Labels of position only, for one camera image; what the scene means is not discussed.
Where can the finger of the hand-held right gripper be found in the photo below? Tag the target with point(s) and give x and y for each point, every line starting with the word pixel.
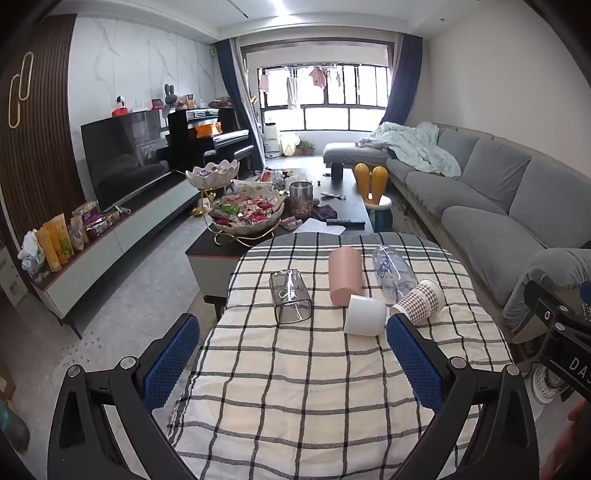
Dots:
pixel 551 307

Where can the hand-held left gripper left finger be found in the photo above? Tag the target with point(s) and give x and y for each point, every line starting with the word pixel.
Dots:
pixel 170 367

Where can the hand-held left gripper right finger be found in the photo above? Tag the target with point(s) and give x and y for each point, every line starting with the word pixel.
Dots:
pixel 415 367

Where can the brown checked paper cup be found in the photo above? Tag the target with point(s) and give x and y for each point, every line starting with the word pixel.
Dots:
pixel 420 300

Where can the white cup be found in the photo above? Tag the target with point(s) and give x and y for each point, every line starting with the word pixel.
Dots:
pixel 365 316

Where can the pink cup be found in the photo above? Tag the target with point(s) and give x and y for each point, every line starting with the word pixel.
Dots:
pixel 345 274

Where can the clear square glass cup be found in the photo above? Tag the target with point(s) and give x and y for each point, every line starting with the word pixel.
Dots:
pixel 291 297

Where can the black cup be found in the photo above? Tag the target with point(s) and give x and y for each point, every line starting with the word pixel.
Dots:
pixel 336 170

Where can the white floor fan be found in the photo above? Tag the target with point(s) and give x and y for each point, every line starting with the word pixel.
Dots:
pixel 547 387

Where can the dark coffee table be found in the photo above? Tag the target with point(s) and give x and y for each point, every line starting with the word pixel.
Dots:
pixel 217 258

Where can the black white checked tablecloth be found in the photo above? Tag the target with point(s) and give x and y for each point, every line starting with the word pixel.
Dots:
pixel 295 387

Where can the grey sofa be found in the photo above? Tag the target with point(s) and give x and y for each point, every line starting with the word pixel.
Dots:
pixel 480 198

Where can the grey television cabinet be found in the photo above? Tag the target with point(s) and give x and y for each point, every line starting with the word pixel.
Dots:
pixel 115 240

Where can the black remote control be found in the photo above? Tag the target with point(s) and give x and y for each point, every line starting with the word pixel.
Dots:
pixel 345 223

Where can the row of snack packets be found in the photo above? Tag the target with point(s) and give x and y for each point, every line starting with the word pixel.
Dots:
pixel 69 235

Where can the grey slipper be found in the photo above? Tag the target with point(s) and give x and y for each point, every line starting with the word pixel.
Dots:
pixel 14 427

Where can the white paper sheet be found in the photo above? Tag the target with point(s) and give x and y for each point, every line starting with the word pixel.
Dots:
pixel 318 226

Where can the large white petal candy bowl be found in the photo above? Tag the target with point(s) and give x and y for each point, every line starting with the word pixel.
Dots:
pixel 247 212

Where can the purple cloth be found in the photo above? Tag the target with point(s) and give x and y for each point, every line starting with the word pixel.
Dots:
pixel 325 211

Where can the yellow rabbit ear stool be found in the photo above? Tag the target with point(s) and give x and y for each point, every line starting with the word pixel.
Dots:
pixel 371 182

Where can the small white petal bowl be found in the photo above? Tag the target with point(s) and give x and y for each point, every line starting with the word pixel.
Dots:
pixel 212 174

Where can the glass jar of nuts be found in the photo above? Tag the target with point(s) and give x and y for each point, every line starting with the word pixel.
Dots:
pixel 301 201

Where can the light blue blanket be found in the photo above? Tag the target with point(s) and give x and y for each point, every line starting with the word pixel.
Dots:
pixel 415 147

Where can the black television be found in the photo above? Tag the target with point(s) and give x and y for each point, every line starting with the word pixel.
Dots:
pixel 124 157

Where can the black piano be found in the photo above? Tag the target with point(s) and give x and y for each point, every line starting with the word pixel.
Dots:
pixel 207 138

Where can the potted plant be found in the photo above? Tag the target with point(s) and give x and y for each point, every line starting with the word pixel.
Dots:
pixel 306 147

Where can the white air purifier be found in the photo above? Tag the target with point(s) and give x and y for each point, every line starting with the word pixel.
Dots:
pixel 270 138

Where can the red box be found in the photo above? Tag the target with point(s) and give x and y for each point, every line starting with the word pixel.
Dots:
pixel 120 111

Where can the blue curtain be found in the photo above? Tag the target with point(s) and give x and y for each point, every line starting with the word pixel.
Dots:
pixel 401 83

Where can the black rabbit figurine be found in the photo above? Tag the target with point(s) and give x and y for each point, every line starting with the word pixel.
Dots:
pixel 170 97

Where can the hanging laundry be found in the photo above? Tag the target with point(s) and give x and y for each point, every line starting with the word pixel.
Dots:
pixel 295 85

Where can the white security camera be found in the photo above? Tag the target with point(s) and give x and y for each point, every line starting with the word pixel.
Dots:
pixel 121 101

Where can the gold paperclip wall decor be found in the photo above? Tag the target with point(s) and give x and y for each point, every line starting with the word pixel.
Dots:
pixel 21 87

